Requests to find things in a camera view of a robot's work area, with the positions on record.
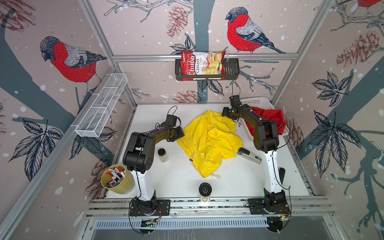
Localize white plastic basket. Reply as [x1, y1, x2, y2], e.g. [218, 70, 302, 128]
[240, 97, 275, 141]

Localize yellow shorts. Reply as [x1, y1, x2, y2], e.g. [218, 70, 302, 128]
[177, 110, 244, 178]

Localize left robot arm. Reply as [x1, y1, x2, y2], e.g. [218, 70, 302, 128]
[123, 125, 184, 212]

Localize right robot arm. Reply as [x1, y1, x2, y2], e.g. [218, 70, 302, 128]
[222, 105, 288, 213]

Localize red shorts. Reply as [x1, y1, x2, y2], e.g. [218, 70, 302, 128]
[252, 107, 287, 135]

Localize small black-lid jar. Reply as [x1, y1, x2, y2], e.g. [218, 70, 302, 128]
[158, 148, 169, 163]

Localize grey stapler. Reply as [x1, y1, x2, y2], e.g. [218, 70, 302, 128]
[237, 148, 262, 165]

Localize red chips bag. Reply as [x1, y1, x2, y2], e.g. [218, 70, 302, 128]
[181, 51, 226, 77]

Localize yellow marker cup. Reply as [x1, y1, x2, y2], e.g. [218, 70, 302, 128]
[101, 165, 135, 194]

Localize small black device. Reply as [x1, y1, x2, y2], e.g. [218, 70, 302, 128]
[278, 167, 286, 184]

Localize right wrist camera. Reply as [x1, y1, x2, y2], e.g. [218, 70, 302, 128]
[229, 95, 242, 108]

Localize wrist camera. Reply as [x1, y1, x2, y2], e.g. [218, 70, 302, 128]
[229, 95, 242, 108]
[164, 114, 179, 128]

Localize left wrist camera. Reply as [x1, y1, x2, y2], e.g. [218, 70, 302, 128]
[164, 114, 179, 128]

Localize black wall basket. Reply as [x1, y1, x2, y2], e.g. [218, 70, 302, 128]
[175, 58, 240, 81]

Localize black round camera knob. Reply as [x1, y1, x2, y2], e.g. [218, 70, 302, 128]
[199, 183, 212, 202]

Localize white wire mesh shelf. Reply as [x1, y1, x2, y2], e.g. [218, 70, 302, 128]
[75, 73, 128, 138]

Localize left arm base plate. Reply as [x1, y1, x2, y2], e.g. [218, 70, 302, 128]
[129, 199, 171, 217]

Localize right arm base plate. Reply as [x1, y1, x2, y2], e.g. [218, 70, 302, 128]
[245, 198, 291, 215]

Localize aluminium front rail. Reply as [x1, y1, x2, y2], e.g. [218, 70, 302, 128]
[84, 196, 336, 219]

